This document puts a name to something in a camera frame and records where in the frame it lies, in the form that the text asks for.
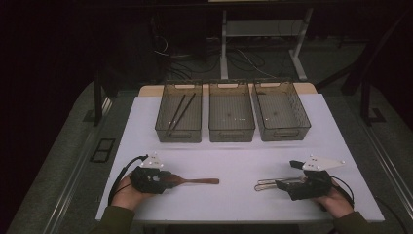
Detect black floor cable bundle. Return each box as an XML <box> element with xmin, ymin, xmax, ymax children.
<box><xmin>162</xmin><ymin>45</ymin><xmax>267</xmax><ymax>82</ymax></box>

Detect transparent brown plastic basket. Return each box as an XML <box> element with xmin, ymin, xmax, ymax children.
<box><xmin>251</xmin><ymin>78</ymin><xmax>312</xmax><ymax>142</ymax></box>
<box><xmin>155</xmin><ymin>80</ymin><xmax>204</xmax><ymax>143</ymax></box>
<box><xmin>207</xmin><ymin>80</ymin><xmax>256</xmax><ymax>143</ymax></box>

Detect black diagonal strut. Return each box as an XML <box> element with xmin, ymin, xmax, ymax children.
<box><xmin>315</xmin><ymin>9</ymin><xmax>413</xmax><ymax>96</ymax></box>

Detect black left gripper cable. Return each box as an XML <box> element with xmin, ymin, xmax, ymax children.
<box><xmin>107</xmin><ymin>154</ymin><xmax>149</xmax><ymax>207</ymax></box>

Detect person's left hand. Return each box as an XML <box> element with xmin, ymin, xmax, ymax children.
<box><xmin>111</xmin><ymin>173</ymin><xmax>154</xmax><ymax>212</ymax></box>

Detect black chopstick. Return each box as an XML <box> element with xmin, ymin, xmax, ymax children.
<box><xmin>166</xmin><ymin>94</ymin><xmax>187</xmax><ymax>133</ymax></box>
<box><xmin>169</xmin><ymin>93</ymin><xmax>197</xmax><ymax>132</ymax></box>

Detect white floor cable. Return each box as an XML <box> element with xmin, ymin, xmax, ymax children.
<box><xmin>153</xmin><ymin>33</ymin><xmax>196</xmax><ymax>60</ymax></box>
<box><xmin>237</xmin><ymin>48</ymin><xmax>277</xmax><ymax>79</ymax></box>

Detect person's right hand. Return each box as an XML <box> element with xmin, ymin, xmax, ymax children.
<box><xmin>312</xmin><ymin>180</ymin><xmax>356</xmax><ymax>219</ymax></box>

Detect brown wooden spoon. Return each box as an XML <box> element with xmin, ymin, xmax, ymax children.
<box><xmin>159</xmin><ymin>174</ymin><xmax>220</xmax><ymax>189</ymax></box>

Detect metal floor rail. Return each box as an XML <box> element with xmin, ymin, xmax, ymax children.
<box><xmin>362</xmin><ymin>125</ymin><xmax>413</xmax><ymax>211</ymax></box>
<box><xmin>42</xmin><ymin>97</ymin><xmax>114</xmax><ymax>234</ymax></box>

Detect white table mat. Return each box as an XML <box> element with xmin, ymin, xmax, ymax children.
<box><xmin>94</xmin><ymin>93</ymin><xmax>386</xmax><ymax>225</ymax></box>

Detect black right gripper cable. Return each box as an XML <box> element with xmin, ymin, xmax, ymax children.
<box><xmin>330</xmin><ymin>175</ymin><xmax>356</xmax><ymax>210</ymax></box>

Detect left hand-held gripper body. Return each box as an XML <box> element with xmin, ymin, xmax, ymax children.
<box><xmin>130</xmin><ymin>151</ymin><xmax>168</xmax><ymax>195</ymax></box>

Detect white metal desk frame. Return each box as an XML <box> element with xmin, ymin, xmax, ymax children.
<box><xmin>219</xmin><ymin>7</ymin><xmax>316</xmax><ymax>82</ymax></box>

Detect black metal stand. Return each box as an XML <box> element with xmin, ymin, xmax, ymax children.
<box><xmin>82</xmin><ymin>69</ymin><xmax>113</xmax><ymax>128</ymax></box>
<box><xmin>359</xmin><ymin>76</ymin><xmax>388</xmax><ymax>127</ymax></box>

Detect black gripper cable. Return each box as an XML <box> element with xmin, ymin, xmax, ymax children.
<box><xmin>107</xmin><ymin>154</ymin><xmax>149</xmax><ymax>207</ymax></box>
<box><xmin>330</xmin><ymin>175</ymin><xmax>356</xmax><ymax>210</ymax></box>

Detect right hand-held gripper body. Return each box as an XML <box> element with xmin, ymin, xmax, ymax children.
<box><xmin>284</xmin><ymin>154</ymin><xmax>347</xmax><ymax>202</ymax></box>

